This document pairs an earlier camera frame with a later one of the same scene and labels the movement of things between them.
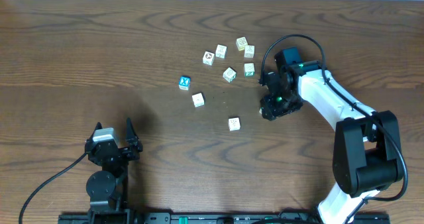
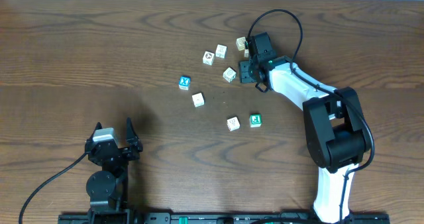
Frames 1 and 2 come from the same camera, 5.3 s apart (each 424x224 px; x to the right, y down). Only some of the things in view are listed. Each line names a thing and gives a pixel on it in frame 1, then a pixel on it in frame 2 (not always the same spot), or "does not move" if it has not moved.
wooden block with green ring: (230, 75) does not move
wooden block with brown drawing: (234, 124) does not move
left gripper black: (134, 144) does not move
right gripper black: (267, 103) to (244, 72)
